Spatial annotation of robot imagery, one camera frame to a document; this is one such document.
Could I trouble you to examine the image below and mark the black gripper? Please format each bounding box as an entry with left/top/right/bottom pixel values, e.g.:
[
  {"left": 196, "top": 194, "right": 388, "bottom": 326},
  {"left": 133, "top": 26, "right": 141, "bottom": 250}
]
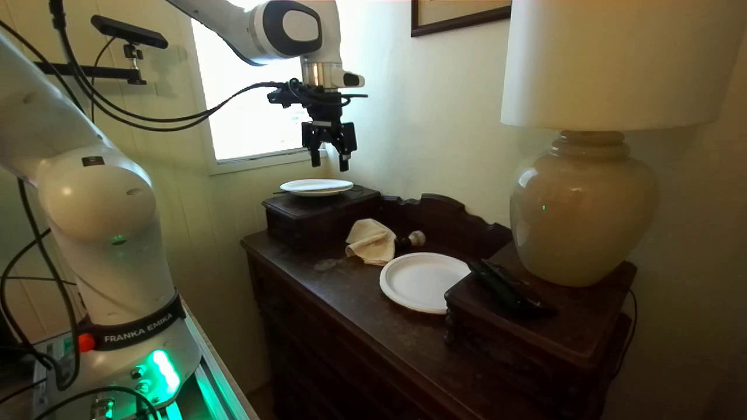
[{"left": 302, "top": 100, "right": 359, "bottom": 173}]

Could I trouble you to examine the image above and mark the white paper plate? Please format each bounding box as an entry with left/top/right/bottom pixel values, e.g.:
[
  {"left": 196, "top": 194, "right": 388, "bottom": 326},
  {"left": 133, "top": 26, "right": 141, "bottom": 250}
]
[
  {"left": 379, "top": 250, "right": 475, "bottom": 318},
  {"left": 278, "top": 177, "right": 358, "bottom": 198}
]

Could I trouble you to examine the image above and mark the dark wooden dresser box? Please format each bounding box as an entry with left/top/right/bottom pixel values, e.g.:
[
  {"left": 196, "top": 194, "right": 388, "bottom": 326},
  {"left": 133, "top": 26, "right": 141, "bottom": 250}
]
[
  {"left": 443, "top": 240, "right": 641, "bottom": 375},
  {"left": 262, "top": 185, "right": 384, "bottom": 255}
]

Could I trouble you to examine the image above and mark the bright window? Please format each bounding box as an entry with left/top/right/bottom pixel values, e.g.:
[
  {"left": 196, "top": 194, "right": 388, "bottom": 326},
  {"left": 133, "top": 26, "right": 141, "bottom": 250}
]
[{"left": 188, "top": 0, "right": 348, "bottom": 174}]

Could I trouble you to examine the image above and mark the crumpled cream napkin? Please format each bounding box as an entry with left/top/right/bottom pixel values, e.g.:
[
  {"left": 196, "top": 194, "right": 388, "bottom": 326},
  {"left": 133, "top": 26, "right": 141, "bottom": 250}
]
[{"left": 344, "top": 218, "right": 399, "bottom": 268}]

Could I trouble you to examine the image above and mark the dark wooden table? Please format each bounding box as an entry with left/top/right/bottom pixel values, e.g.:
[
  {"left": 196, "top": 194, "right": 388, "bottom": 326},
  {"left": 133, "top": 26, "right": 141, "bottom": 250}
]
[{"left": 240, "top": 185, "right": 641, "bottom": 420}]

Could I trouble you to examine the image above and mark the black remote control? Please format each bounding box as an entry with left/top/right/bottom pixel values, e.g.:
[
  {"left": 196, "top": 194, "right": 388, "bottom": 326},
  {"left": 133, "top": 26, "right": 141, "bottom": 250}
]
[{"left": 465, "top": 260, "right": 558, "bottom": 320}]

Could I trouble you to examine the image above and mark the beige ceramic table lamp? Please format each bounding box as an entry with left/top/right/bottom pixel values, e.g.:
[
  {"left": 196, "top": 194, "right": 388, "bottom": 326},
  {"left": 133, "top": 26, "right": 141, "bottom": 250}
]
[{"left": 499, "top": 0, "right": 747, "bottom": 290}]

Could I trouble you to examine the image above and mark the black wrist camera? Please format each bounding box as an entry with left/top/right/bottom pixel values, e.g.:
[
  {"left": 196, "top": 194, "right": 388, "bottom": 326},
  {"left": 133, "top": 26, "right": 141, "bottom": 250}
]
[{"left": 266, "top": 74, "right": 370, "bottom": 111}]

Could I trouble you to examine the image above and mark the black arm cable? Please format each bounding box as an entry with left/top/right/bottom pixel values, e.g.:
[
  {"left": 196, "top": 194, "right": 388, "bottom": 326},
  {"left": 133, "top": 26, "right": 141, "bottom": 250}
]
[{"left": 48, "top": 0, "right": 294, "bottom": 136}]

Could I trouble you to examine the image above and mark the dark framed wall picture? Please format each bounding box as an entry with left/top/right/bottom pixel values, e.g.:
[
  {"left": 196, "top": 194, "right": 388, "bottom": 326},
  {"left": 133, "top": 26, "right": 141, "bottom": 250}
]
[{"left": 409, "top": 0, "right": 514, "bottom": 39}]

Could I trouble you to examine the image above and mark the black stereo camera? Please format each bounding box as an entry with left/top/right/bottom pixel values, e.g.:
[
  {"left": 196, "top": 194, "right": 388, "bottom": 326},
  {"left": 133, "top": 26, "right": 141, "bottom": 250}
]
[{"left": 90, "top": 11, "right": 171, "bottom": 51}]

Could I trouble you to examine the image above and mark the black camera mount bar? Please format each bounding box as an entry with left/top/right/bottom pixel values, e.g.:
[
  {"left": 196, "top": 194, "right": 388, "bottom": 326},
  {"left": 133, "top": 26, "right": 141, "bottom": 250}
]
[{"left": 32, "top": 41, "right": 149, "bottom": 88}]

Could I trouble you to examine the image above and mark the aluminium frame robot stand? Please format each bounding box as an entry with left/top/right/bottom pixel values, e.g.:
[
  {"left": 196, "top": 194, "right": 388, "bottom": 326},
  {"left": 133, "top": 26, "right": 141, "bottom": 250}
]
[{"left": 31, "top": 306, "right": 259, "bottom": 420}]

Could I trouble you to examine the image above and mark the black base cable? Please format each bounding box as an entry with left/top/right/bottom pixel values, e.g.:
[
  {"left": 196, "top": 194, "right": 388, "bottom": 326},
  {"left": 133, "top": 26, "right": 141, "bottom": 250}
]
[{"left": 0, "top": 177, "right": 85, "bottom": 391}]

